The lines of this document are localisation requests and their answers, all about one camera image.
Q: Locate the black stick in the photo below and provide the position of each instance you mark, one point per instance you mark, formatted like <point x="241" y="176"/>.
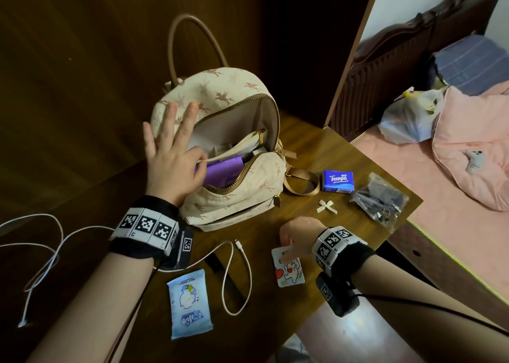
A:
<point x="214" y="262"/>

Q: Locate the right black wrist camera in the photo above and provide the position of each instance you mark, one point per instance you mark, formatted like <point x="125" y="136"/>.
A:
<point x="338" y="295"/>

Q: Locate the white ribbon bow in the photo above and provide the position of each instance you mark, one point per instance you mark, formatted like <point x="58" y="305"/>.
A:
<point x="327" y="206"/>

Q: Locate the black marker wristband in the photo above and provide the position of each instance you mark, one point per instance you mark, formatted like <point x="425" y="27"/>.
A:
<point x="143" y="227"/>
<point x="342" y="249"/>

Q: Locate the cream patterned backpack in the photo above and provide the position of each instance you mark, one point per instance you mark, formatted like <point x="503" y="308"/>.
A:
<point x="222" y="92"/>

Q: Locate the person's right forearm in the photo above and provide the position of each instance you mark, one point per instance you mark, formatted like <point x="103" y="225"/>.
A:
<point x="405" y="319"/>

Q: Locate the blue packet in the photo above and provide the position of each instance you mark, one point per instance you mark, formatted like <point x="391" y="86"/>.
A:
<point x="338" y="181"/>

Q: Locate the clear plastic bag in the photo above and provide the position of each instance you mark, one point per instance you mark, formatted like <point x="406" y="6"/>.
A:
<point x="379" y="201"/>

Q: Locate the small purple pad pack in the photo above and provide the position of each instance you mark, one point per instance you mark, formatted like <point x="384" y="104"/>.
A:
<point x="222" y="171"/>

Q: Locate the person's left hand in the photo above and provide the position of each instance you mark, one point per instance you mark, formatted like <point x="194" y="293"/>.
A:
<point x="171" y="167"/>

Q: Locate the blue white wet wipe pack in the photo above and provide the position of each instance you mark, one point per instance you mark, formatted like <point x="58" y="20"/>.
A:
<point x="189" y="305"/>

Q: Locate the pink bed sheet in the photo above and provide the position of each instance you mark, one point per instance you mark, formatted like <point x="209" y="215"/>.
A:
<point x="421" y="199"/>

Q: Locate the left black marker wristband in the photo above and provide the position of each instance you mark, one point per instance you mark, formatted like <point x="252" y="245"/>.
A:
<point x="143" y="227"/>

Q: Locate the pink quilt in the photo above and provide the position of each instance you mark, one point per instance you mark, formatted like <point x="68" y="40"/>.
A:
<point x="473" y="148"/>

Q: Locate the cat print tissue pack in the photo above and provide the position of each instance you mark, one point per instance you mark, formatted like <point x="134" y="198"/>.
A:
<point x="290" y="273"/>

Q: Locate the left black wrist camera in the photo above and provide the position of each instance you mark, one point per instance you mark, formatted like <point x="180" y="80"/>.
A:
<point x="181" y="249"/>

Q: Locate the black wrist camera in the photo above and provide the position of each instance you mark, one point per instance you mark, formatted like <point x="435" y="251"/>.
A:
<point x="181" y="249"/>
<point x="338" y="295"/>

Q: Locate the blue checkered pillow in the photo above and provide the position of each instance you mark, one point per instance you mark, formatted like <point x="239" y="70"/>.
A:
<point x="473" y="64"/>

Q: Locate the dark carved bed headboard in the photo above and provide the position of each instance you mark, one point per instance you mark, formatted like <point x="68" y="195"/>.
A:
<point x="389" y="56"/>

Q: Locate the dark wooden shelf cabinet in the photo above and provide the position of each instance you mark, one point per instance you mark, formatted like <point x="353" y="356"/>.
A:
<point x="302" y="48"/>

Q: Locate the person's right hand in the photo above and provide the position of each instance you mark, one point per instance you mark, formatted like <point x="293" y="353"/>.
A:
<point x="302" y="235"/>

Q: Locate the right black marker wristband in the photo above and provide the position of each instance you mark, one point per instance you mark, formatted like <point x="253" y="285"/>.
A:
<point x="342" y="249"/>

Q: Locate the translucent plastic shopping bag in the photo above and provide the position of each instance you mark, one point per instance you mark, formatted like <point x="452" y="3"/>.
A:
<point x="409" y="120"/>

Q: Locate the person's left forearm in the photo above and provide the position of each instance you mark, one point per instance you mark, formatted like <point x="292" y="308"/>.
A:
<point x="91" y="311"/>

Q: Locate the dark wooden bed rail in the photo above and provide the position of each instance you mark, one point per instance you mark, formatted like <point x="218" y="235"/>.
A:
<point x="437" y="267"/>

